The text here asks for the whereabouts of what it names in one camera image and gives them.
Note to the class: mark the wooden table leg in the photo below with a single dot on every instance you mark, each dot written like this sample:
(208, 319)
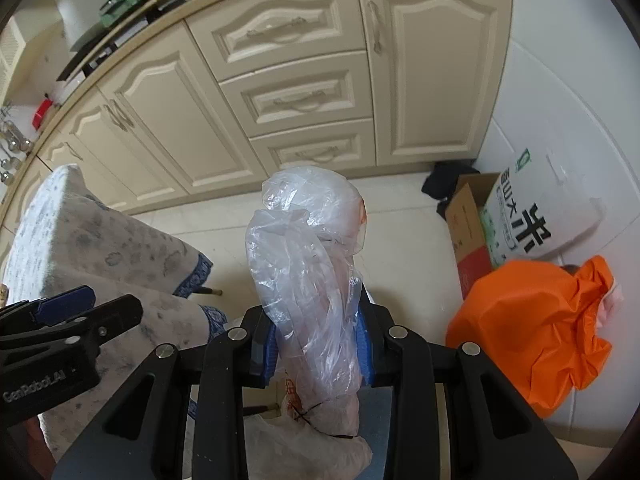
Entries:
(210, 291)

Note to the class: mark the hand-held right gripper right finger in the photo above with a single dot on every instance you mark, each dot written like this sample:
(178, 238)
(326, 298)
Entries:
(365, 350)

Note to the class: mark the person's leg in jeans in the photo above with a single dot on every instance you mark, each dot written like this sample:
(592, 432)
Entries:
(377, 430)

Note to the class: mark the pink plastic bag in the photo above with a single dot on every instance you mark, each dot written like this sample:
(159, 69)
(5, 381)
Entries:
(612, 305)

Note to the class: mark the floral tablecloth table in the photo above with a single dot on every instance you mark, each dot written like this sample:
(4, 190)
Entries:
(100, 240)

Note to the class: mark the cream kitchen cabinet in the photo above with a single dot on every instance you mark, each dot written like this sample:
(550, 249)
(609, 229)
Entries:
(25, 185)

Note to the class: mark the white rice bag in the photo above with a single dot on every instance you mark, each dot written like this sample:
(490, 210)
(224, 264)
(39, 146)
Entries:
(545, 195)

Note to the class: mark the cream cabinet drawer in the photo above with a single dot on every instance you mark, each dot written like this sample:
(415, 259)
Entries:
(280, 25)
(320, 147)
(300, 92)

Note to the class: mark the orange plastic bag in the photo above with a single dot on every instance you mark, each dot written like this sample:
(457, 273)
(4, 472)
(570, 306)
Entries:
(525, 320)

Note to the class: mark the black cloth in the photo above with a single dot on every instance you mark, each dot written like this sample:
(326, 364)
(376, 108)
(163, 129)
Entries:
(445, 180)

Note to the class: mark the red plastic container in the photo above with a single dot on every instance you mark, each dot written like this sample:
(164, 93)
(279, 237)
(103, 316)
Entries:
(42, 112)

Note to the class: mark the cream cabinet door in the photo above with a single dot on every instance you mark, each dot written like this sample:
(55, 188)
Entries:
(435, 70)
(115, 150)
(175, 105)

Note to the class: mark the cardboard box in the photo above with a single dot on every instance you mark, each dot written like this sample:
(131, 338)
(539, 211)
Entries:
(467, 240)

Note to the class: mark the hanging metal utensils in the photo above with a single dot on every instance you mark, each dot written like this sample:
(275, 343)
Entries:
(12, 145)

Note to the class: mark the black gas stove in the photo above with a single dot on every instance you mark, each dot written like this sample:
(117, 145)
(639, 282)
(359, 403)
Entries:
(100, 60)

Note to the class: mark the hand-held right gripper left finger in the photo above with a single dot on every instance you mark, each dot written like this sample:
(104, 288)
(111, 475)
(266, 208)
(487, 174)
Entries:
(270, 355)

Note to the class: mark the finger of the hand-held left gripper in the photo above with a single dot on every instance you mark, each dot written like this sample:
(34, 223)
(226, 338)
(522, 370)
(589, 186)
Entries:
(117, 315)
(65, 307)

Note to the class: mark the clear plastic bag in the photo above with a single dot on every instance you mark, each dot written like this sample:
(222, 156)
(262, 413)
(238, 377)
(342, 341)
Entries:
(310, 270)

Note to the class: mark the cream wall cabinet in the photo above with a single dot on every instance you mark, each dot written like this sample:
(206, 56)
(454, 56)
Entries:
(20, 50)

